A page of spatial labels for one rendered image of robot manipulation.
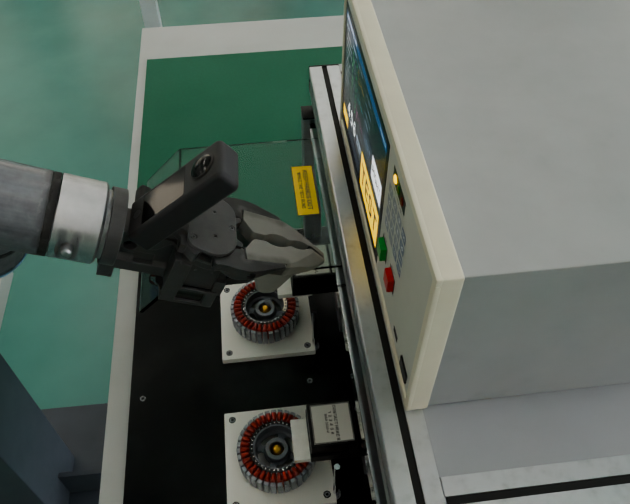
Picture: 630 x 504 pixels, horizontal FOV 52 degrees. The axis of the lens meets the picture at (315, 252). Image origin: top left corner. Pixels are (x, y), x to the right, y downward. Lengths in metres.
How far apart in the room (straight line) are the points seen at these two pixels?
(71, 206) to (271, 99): 1.03
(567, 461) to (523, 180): 0.26
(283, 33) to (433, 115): 1.22
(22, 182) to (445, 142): 0.35
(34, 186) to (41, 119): 2.35
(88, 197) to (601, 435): 0.51
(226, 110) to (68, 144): 1.31
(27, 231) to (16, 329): 1.64
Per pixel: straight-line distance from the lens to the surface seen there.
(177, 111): 1.55
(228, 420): 1.01
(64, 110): 2.94
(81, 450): 1.92
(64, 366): 2.08
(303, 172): 0.91
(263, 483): 0.93
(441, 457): 0.63
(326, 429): 0.90
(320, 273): 0.97
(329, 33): 1.79
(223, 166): 0.54
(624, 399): 0.71
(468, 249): 0.50
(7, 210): 0.58
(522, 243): 0.51
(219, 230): 0.60
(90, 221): 0.58
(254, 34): 1.80
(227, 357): 1.06
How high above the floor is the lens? 1.69
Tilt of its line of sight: 50 degrees down
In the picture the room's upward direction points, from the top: straight up
